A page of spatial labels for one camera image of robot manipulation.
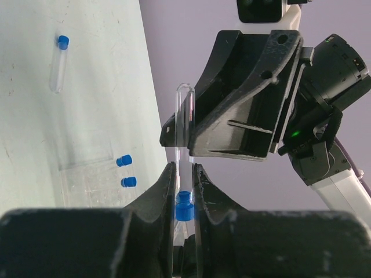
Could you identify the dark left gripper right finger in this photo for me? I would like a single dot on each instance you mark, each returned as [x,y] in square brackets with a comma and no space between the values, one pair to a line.
[232,241]

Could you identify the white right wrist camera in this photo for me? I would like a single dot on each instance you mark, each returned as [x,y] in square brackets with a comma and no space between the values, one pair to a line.
[263,16]

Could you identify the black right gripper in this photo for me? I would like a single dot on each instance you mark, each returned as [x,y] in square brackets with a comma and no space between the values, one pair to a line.
[246,94]

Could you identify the blue-capped test tube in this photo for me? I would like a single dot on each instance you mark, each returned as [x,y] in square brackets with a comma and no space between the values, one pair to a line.
[184,124]
[58,65]
[128,182]
[124,160]

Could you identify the clear plastic test tube rack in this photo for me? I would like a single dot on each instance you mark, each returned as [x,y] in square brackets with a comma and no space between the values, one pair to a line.
[90,178]

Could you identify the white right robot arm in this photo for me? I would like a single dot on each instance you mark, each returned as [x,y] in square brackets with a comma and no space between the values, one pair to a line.
[337,78]

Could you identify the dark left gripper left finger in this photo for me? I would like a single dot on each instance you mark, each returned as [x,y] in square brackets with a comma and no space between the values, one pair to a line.
[133,241]

